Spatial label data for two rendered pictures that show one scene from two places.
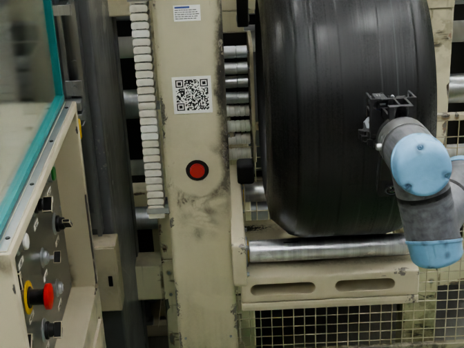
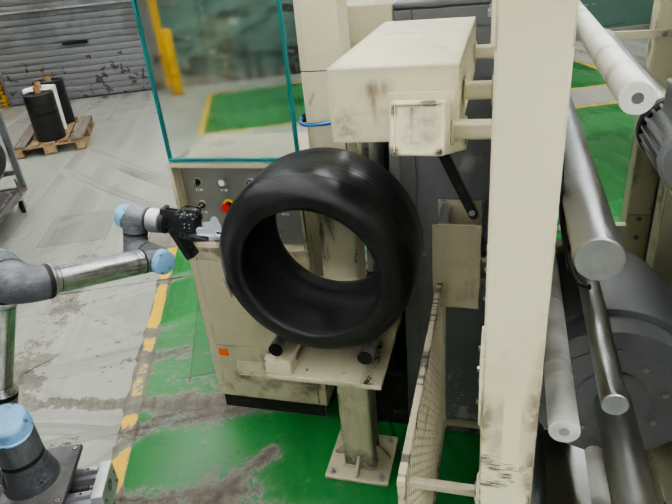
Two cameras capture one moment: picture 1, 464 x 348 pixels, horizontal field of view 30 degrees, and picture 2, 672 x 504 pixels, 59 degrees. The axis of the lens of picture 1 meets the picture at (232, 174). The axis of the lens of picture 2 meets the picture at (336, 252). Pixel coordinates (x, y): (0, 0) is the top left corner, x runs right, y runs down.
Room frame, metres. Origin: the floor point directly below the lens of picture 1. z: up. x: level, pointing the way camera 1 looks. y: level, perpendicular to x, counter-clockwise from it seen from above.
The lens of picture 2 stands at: (2.18, -1.70, 1.99)
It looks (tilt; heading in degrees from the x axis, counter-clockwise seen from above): 28 degrees down; 107
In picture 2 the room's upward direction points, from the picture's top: 6 degrees counter-clockwise
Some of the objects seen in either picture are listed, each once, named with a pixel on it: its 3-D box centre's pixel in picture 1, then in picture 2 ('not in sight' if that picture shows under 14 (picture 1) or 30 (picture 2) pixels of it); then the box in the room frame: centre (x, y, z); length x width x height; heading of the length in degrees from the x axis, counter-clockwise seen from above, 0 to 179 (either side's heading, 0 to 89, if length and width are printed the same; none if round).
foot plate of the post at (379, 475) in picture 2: not in sight; (362, 454); (1.65, 0.07, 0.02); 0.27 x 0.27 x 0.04; 0
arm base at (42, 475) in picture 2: not in sight; (26, 465); (0.93, -0.80, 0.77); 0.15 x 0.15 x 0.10
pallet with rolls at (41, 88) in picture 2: not in sight; (49, 111); (-3.36, 4.51, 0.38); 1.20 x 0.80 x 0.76; 120
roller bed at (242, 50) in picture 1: (214, 98); (458, 253); (2.05, 0.04, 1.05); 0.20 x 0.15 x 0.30; 90
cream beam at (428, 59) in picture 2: not in sight; (412, 71); (1.97, -0.31, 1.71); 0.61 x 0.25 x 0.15; 90
